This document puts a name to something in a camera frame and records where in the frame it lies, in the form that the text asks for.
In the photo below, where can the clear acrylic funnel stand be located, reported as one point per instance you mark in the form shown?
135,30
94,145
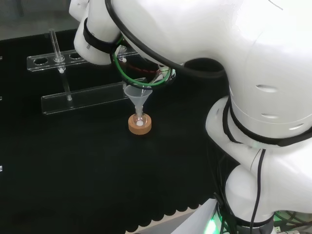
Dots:
85,100

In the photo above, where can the black cloth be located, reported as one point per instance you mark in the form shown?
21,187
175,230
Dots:
73,158

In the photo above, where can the translucent plastic funnel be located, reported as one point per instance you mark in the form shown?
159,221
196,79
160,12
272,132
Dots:
136,98

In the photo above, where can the small round-bottom glass flask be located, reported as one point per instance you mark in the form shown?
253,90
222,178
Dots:
139,123

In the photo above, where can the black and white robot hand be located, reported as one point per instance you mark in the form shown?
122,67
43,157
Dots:
156,64

